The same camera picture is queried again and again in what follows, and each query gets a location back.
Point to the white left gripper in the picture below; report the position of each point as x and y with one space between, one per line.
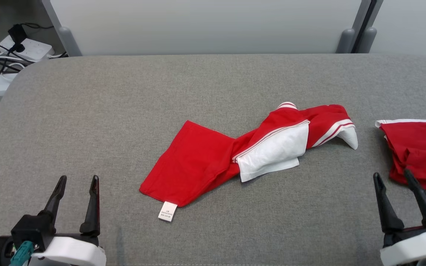
72 253

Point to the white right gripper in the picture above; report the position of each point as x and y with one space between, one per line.
416 249

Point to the red white-striped shorts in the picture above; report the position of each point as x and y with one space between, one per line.
420 151

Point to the red numbered jersey shirt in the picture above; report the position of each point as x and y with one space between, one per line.
194 159

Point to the grey fabric sofa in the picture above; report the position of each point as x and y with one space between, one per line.
161 92

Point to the black plug adapter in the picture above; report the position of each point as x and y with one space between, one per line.
17 33

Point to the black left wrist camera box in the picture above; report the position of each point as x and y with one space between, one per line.
31 231

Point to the grey partition post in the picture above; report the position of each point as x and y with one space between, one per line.
367 40
345 41
65 37

